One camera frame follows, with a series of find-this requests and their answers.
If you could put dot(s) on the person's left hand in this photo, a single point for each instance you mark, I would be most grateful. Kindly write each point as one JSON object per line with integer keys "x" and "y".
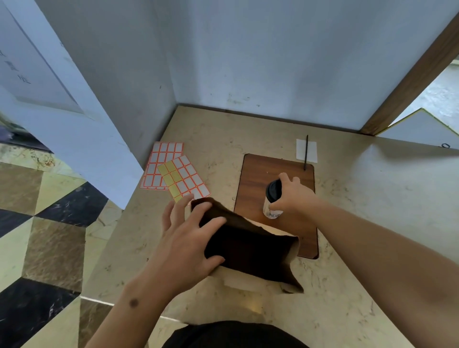
{"x": 179, "y": 258}

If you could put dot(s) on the person's right hand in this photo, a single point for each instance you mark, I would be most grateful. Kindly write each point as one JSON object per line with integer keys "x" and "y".
{"x": 297, "y": 200}

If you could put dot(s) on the white cup with black lid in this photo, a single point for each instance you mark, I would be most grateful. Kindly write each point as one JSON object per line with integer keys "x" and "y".
{"x": 273, "y": 190}

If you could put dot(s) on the black straw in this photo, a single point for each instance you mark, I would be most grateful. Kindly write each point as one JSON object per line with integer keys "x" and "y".
{"x": 306, "y": 154}

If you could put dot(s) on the white paper napkin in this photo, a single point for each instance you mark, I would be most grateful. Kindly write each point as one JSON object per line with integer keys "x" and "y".
{"x": 312, "y": 150}

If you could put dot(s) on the brown paper bag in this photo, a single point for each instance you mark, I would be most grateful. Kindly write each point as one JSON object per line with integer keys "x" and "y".
{"x": 251, "y": 247}

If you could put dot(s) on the partly yellow label sheet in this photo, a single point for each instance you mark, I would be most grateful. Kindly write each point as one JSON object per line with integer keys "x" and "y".
{"x": 186, "y": 179}

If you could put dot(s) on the person's right forearm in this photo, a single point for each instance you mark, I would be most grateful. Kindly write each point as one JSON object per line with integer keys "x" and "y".
{"x": 394, "y": 269}

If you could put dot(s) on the person's black clothing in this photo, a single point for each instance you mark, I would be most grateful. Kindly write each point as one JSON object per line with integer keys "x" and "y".
{"x": 233, "y": 337}

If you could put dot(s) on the brown wooden board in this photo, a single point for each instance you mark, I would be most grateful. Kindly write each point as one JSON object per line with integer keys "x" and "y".
{"x": 251, "y": 186}

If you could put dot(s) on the orange-bordered white label sheet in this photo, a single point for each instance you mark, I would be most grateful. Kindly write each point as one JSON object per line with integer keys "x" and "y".
{"x": 159, "y": 157}

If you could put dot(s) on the white board with yellow edge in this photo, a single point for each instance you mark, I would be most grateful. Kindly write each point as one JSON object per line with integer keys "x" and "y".
{"x": 419, "y": 131}

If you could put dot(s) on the white panelled door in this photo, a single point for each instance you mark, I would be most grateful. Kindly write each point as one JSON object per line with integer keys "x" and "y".
{"x": 71, "y": 125}

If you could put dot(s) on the brown wooden door frame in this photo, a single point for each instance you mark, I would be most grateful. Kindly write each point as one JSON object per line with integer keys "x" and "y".
{"x": 412, "y": 79}

